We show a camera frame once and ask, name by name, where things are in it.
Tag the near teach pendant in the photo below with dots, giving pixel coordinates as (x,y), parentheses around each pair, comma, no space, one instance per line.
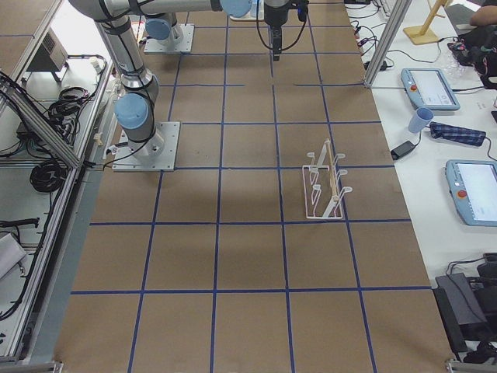
(472,186)

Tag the black power adapter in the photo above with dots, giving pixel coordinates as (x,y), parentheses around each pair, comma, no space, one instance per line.
(402,150)

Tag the wooden stand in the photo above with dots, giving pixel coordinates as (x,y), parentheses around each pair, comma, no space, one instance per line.
(422,35)

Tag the far teach pendant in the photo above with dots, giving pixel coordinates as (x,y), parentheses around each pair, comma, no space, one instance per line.
(428,87)

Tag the aluminium frame post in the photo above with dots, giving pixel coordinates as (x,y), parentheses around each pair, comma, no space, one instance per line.
(397,15)

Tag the blue plaid folded umbrella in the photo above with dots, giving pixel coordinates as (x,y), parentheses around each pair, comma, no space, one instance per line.
(457,134)

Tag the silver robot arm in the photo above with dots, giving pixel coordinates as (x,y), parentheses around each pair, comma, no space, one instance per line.
(238,9)
(135,111)

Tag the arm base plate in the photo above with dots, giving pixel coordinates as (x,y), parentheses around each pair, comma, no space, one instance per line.
(163,38)
(158,154)

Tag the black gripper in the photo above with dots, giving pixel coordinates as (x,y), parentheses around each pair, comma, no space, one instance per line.
(274,15)

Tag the blue cup on desk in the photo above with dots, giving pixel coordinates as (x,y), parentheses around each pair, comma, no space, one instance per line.
(420,119)

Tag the teach pendant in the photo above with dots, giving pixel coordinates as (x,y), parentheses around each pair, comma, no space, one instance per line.
(428,87)
(472,186)

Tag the white wire cup rack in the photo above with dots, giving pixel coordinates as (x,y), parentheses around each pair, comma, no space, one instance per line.
(323,191)

